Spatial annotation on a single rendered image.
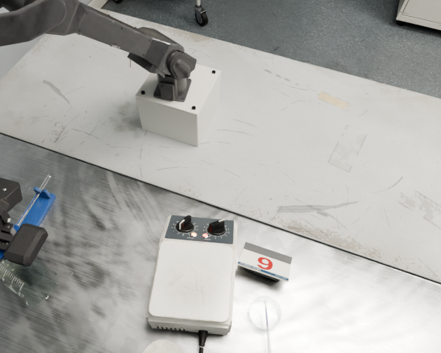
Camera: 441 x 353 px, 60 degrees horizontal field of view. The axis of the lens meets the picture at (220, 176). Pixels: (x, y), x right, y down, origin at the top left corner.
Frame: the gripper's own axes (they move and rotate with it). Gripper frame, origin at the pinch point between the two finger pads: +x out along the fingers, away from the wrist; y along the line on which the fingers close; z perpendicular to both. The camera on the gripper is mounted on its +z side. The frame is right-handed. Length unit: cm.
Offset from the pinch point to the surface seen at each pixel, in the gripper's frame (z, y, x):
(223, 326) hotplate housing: -2.7, -40.0, -1.7
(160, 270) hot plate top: 2.2, -28.4, -4.0
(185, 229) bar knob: 11.2, -29.4, -1.0
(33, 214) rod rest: 8.2, 0.0, 3.8
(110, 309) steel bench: -3.8, -20.8, 4.9
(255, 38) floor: 192, -14, 93
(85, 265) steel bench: 2.1, -13.5, 4.9
